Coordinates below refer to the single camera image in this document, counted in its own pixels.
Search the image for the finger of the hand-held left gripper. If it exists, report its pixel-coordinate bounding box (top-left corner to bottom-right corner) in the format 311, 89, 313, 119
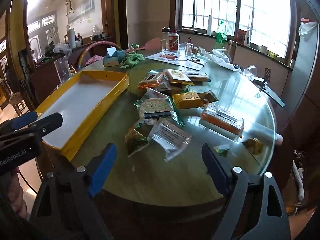
0, 111, 38, 137
10, 112, 63, 139

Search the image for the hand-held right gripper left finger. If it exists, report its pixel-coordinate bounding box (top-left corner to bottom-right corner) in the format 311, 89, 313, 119
29, 142, 118, 240

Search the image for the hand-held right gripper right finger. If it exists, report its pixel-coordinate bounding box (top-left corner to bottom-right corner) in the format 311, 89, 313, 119
201, 142, 291, 240

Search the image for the yellow cardboard tray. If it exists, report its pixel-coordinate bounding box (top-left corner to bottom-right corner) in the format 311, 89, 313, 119
34, 70, 130, 161

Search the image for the orange cracker packet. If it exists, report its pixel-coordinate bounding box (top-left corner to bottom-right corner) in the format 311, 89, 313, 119
199, 102, 245, 138
137, 73, 166, 89

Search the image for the person's left hand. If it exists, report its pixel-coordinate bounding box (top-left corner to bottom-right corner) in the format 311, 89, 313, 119
9, 168, 28, 220

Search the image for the small green snack packet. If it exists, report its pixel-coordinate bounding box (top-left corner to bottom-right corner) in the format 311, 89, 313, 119
214, 144, 231, 158

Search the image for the green leafy snack packet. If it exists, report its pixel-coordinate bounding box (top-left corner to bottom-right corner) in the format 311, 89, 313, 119
124, 124, 151, 158

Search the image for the small golden snack packet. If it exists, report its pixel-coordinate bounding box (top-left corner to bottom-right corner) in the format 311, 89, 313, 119
242, 138, 264, 156

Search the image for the clear white label packet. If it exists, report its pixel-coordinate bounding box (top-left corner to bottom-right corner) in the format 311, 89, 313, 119
147, 118, 193, 163

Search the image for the brown snack packet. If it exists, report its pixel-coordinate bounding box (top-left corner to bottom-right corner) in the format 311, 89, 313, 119
197, 90, 220, 104

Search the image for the golden yellow snack packet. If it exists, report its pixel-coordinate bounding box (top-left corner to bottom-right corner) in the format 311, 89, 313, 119
172, 92, 204, 110

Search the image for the green round cracker packet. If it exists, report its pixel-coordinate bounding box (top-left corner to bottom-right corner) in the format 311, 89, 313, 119
134, 97, 186, 127

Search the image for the colourful hula hoop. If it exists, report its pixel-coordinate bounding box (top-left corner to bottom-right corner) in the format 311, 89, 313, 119
77, 40, 123, 71

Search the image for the pink cloth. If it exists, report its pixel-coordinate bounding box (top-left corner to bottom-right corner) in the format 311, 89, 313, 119
86, 55, 104, 66

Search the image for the white thermos flask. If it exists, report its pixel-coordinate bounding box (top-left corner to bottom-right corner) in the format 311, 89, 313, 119
66, 28, 76, 49

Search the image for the white red snack packet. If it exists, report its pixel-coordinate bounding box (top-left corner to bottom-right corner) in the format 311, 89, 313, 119
145, 87, 171, 101

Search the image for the teal tissue box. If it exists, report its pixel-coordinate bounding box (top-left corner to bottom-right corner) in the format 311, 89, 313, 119
103, 47, 126, 67

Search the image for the blue edged biscuit packet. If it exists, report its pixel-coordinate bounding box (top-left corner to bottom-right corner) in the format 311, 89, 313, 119
186, 72, 210, 83

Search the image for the black knife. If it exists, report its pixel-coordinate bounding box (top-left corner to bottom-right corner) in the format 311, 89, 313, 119
252, 67, 286, 107

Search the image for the yellow label cracker packet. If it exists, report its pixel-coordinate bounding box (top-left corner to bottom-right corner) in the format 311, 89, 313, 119
164, 68, 196, 84

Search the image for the wine glass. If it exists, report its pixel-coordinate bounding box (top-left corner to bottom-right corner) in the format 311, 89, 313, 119
242, 65, 258, 78

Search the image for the green cloth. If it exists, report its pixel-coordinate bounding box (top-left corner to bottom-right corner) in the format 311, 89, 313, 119
120, 50, 146, 69

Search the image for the white plastic bag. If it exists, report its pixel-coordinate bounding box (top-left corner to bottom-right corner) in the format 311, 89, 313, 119
207, 49, 238, 71

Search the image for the printed leaflet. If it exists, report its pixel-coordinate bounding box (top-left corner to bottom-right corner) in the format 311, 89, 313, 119
145, 50, 209, 71

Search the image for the metal thermos cup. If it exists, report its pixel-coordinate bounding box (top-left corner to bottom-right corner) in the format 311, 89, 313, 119
226, 40, 237, 56

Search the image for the small glass bottle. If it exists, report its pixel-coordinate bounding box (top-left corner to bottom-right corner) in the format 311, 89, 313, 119
185, 38, 194, 56

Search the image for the pink fly swatter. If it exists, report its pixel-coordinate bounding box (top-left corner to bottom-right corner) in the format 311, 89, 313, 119
125, 38, 163, 54

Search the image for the green plastic bottle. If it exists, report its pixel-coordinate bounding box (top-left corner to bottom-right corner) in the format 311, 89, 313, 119
215, 20, 228, 51

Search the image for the white liquor bottle red label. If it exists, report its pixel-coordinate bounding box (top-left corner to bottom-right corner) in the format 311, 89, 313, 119
168, 30, 181, 51

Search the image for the grey refrigerator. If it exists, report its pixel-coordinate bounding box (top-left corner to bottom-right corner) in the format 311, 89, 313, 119
289, 17, 320, 97

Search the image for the clear jar black lid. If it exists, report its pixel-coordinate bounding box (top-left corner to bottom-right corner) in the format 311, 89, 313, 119
162, 27, 171, 51

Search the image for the window with grille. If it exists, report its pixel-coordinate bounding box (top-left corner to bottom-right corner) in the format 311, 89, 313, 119
179, 0, 238, 31
237, 0, 292, 58

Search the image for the crumpled plastic bag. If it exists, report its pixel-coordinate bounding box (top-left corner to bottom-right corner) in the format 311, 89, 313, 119
298, 18, 319, 39

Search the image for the framed wall calligraphy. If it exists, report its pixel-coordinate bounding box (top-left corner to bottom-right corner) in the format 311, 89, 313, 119
67, 0, 97, 23

